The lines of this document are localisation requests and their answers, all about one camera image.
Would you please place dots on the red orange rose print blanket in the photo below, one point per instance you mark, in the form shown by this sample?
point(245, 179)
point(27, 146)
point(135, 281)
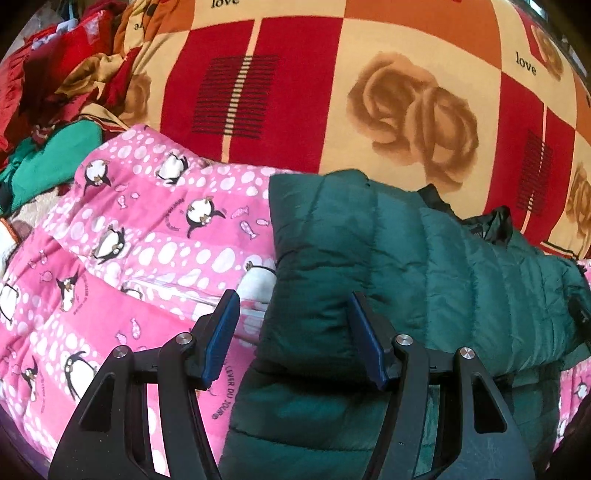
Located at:
point(323, 92)

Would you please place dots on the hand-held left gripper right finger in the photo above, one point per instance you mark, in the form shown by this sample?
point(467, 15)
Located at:
point(369, 346)

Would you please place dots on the pink penguin print blanket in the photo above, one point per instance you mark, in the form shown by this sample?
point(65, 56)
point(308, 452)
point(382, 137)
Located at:
point(138, 258)

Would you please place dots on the dark green puffer jacket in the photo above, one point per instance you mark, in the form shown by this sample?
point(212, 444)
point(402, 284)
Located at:
point(415, 277)

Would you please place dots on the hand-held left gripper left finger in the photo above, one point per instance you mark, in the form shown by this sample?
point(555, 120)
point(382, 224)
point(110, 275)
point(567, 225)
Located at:
point(220, 344)

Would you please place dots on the pile of red clothes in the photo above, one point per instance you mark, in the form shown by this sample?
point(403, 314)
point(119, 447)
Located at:
point(78, 46)

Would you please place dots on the white cloth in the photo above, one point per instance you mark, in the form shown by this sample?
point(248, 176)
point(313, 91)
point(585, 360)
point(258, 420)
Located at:
point(5, 242)

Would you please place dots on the green knit garment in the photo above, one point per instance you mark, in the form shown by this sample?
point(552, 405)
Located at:
point(51, 157)

